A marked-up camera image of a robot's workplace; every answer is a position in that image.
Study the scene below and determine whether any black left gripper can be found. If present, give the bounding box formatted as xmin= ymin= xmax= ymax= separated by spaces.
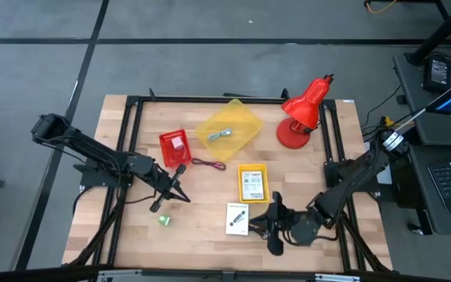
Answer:
xmin=150 ymin=164 xmax=191 ymax=212

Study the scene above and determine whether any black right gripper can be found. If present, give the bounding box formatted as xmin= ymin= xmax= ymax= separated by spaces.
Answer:
xmin=248 ymin=190 xmax=324 ymax=256

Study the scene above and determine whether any maroon cable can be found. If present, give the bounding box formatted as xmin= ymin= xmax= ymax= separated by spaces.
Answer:
xmin=191 ymin=157 xmax=227 ymax=172

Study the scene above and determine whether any small yellow plastic basket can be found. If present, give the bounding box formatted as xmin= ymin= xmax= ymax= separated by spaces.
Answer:
xmin=236 ymin=163 xmax=271 ymax=204

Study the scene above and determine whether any grey-blue cable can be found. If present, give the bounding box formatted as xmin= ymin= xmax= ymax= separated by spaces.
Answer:
xmin=207 ymin=128 xmax=233 ymax=143

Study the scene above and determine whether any translucent yellow plastic bin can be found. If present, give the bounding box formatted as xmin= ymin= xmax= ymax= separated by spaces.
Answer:
xmin=193 ymin=98 xmax=265 ymax=162

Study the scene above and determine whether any red plastic basket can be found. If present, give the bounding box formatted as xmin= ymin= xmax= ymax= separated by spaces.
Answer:
xmin=158 ymin=128 xmax=193 ymax=169

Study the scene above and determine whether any red desk lamp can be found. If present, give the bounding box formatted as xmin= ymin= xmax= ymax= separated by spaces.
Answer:
xmin=275 ymin=73 xmax=335 ymax=150

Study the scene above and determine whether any white paper sheet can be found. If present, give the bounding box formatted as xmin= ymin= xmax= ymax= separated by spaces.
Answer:
xmin=377 ymin=168 xmax=393 ymax=185

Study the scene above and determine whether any dark grey desk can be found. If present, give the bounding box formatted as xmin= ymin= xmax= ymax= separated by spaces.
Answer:
xmin=391 ymin=52 xmax=451 ymax=236

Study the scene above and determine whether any black power adapter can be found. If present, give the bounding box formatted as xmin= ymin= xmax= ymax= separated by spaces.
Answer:
xmin=423 ymin=53 xmax=451 ymax=94

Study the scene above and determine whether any black desk leg beam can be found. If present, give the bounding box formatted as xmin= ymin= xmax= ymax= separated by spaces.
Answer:
xmin=405 ymin=0 xmax=451 ymax=67

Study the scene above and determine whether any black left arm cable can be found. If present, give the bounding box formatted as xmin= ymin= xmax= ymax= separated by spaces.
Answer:
xmin=125 ymin=190 xmax=159 ymax=205

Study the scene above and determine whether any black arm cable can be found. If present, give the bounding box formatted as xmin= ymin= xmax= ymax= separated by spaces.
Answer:
xmin=125 ymin=190 xmax=159 ymax=205
xmin=282 ymin=229 xmax=340 ymax=248

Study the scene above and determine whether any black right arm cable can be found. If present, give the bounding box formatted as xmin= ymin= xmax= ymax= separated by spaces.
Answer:
xmin=282 ymin=229 xmax=340 ymax=248

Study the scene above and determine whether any silver camera mount rail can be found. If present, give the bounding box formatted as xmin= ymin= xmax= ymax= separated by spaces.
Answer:
xmin=96 ymin=269 xmax=362 ymax=282

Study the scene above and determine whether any black aluminium table frame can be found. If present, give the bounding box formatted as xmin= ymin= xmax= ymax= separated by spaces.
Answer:
xmin=68 ymin=88 xmax=393 ymax=275

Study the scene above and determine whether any yellow floor cord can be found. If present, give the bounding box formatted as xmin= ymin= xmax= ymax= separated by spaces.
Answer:
xmin=364 ymin=0 xmax=398 ymax=15

